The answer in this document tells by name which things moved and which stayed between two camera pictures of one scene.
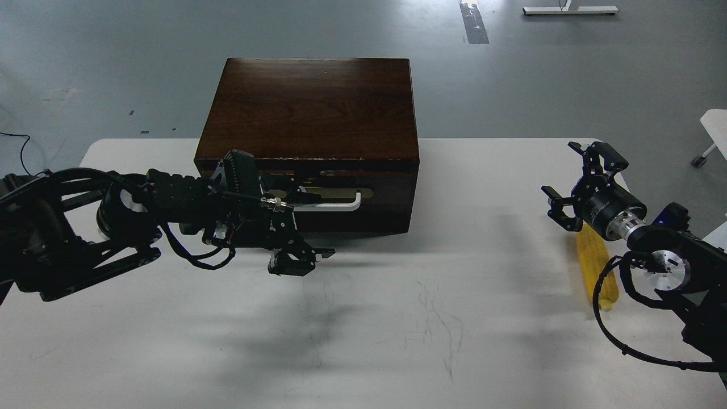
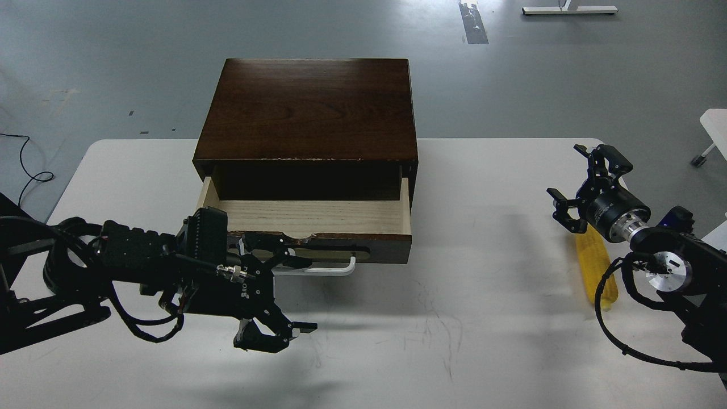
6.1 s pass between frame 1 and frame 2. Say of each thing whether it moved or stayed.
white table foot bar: stayed
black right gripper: stayed
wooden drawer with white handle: moved
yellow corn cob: stayed
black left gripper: moved
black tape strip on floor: stayed
